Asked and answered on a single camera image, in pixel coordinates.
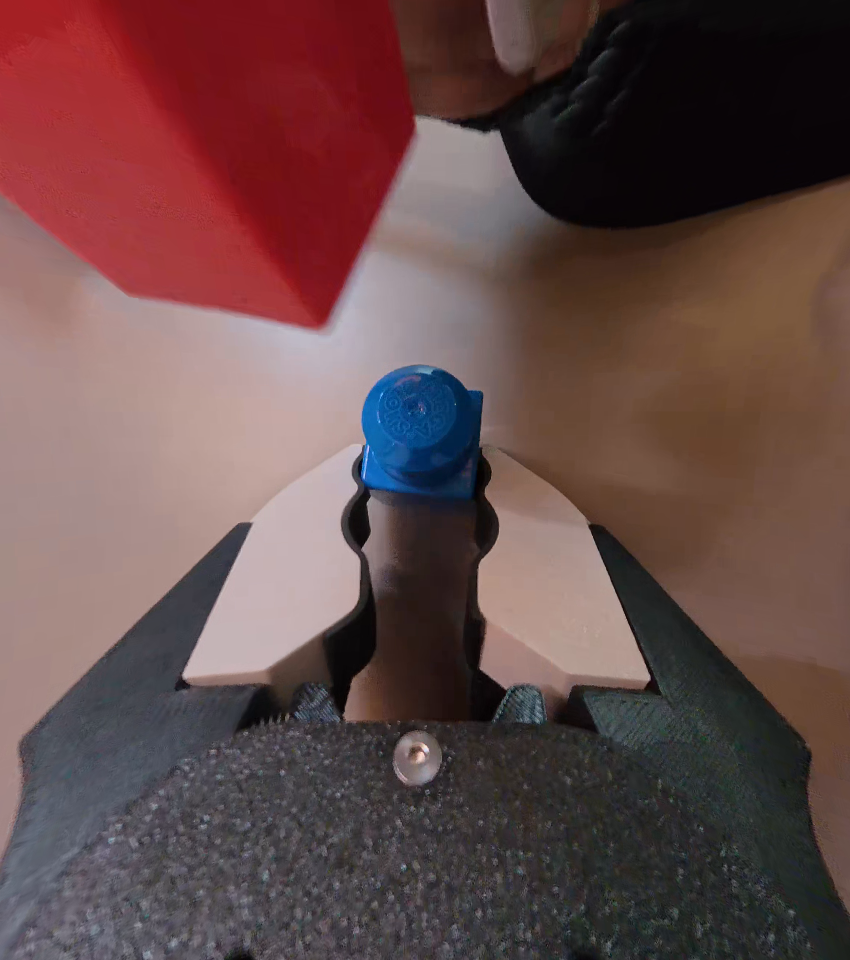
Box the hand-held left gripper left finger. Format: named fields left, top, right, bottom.
left=182, top=444, right=377, bottom=720

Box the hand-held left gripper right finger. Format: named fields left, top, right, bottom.
left=464, top=447, right=651, bottom=723

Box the blue mega block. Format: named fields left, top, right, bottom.
left=361, top=365, right=486, bottom=500

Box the red mega block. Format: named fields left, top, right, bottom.
left=0, top=0, right=417, bottom=330

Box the person's right hand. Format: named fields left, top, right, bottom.
left=387, top=0, right=572, bottom=125

